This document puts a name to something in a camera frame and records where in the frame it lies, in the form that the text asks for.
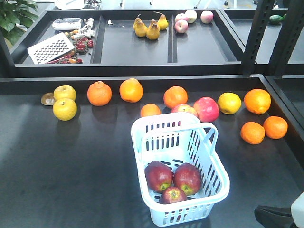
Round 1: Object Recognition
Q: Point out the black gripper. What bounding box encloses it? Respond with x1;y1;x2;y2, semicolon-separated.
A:
254;205;296;228

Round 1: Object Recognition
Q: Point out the dark red apple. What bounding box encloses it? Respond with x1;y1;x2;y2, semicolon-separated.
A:
173;163;202;196
159;186;187;204
144;161;173;193

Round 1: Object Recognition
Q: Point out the light blue plastic basket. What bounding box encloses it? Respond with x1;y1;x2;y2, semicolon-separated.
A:
131;112;230;227

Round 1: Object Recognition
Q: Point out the orange fruit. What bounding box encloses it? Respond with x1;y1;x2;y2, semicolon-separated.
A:
87;81;112;106
140;103;161;117
263;116;288;139
119;78;143;103
240;122;266;145
244;88;271;115
163;86;188;109

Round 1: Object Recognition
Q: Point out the yellow citrus fruit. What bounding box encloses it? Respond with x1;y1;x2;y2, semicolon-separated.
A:
218;92;241;115

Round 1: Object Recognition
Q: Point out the bright red apple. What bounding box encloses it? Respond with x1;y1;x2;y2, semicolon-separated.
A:
171;104;198;117
193;96;219;122

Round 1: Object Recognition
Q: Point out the black rear display table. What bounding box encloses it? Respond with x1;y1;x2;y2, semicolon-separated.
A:
9;9;304;77

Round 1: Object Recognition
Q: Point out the green avocado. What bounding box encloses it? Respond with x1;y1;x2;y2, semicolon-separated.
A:
269;15;285;24

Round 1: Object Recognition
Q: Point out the pink white peach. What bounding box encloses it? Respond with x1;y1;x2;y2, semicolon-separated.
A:
185;9;197;24
174;19;189;34
200;10;214;24

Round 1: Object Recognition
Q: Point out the black wood produce display table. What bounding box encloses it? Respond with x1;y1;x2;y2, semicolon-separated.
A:
0;76;304;228

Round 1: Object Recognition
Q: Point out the brown yellow pear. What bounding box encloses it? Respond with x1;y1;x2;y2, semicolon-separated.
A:
133;14;148;38
149;19;157;27
154;11;169;30
146;23;160;40

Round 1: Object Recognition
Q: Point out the yellow green fruit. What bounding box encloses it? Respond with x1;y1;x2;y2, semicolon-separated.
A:
54;85;76;101
53;98;77;121

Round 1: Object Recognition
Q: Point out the brown round fruit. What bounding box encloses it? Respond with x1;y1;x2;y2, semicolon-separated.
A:
40;92;55;106

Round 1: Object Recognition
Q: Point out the checkerboard calibration board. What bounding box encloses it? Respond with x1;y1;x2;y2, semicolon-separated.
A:
28;33;74;64

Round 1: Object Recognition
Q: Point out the potted green plant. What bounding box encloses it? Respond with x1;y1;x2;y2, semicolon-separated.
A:
0;0;38;45

